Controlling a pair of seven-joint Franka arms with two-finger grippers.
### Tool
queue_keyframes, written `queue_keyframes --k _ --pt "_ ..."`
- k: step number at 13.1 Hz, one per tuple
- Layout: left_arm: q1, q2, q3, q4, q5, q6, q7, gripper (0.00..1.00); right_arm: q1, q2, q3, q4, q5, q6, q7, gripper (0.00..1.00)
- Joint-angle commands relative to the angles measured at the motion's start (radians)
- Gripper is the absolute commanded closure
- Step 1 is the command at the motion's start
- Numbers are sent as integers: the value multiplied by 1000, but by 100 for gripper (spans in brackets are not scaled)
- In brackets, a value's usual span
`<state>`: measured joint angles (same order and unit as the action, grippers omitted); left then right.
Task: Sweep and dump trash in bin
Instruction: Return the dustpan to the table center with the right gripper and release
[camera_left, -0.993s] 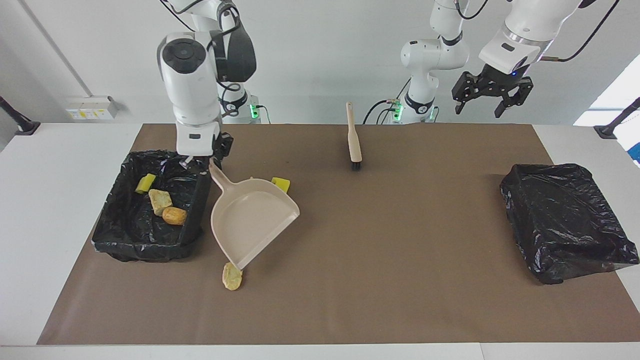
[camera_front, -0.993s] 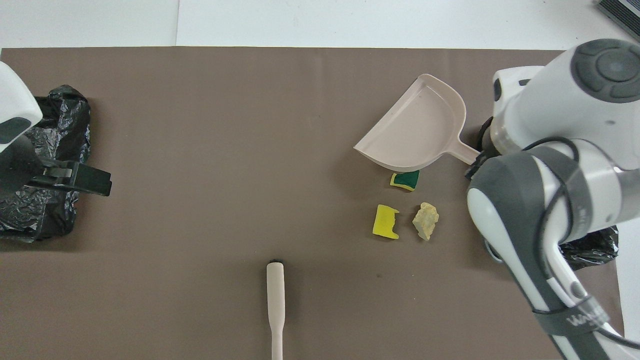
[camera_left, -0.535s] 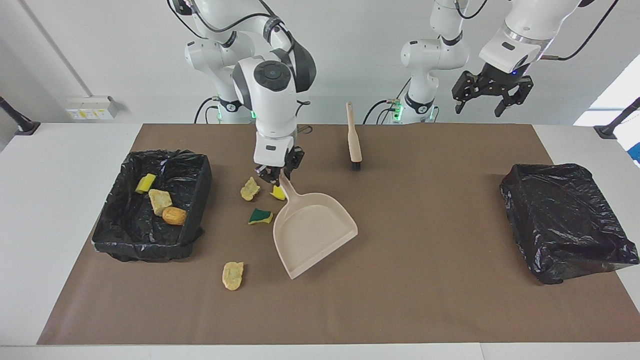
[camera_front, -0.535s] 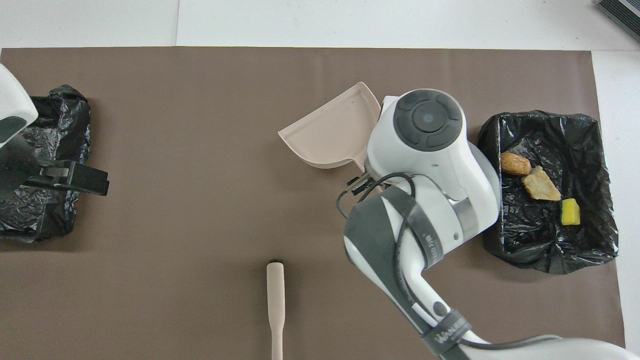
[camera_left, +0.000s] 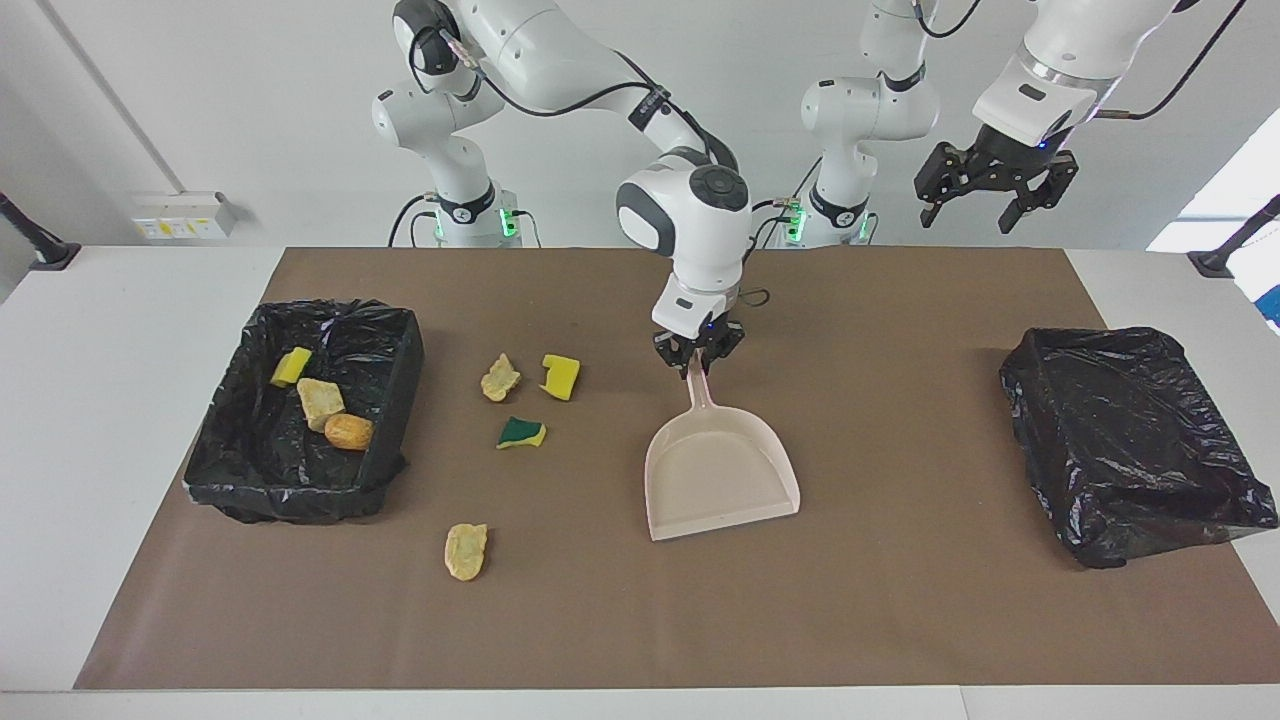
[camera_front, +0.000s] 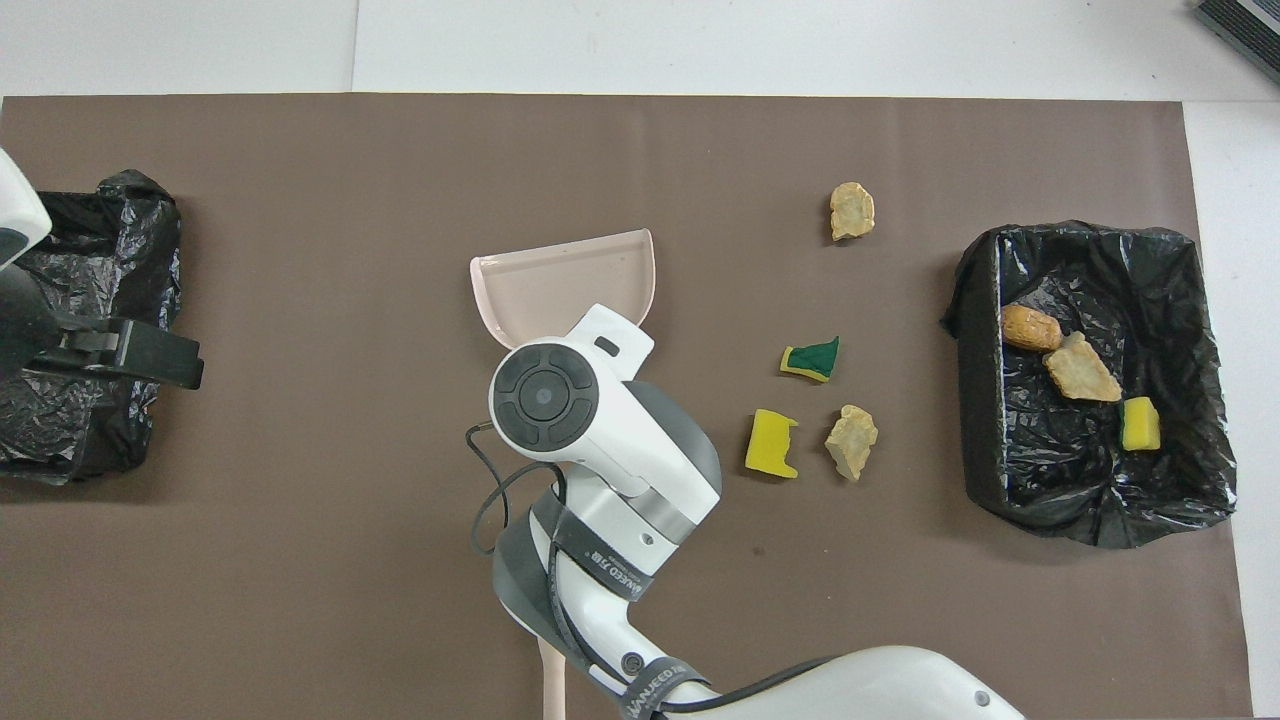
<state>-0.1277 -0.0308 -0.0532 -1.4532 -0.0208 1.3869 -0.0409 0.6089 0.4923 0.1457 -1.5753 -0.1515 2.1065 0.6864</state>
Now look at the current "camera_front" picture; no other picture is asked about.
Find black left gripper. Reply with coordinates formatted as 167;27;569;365
0;262;205;392

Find pink plastic dustpan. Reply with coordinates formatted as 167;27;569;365
470;228;657;349

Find pink hand brush black bristles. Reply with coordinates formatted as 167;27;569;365
537;635;571;720

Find notched yellow sponge piece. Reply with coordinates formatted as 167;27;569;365
744;408;801;480

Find green and yellow sponge wedge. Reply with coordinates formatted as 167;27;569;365
779;336;841;384

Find brown bread-like foam chunk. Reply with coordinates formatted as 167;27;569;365
1001;305;1063;353

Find yellow sponge chunk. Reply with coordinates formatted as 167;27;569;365
1120;396;1162;453

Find black bag lined bin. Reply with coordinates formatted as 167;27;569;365
0;168;184;486
940;220;1239;549

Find brown paper table mat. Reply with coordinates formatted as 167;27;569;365
0;93;1253;720

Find dark vented device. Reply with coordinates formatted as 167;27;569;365
1192;0;1280;86

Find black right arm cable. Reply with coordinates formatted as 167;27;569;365
465;420;841;720

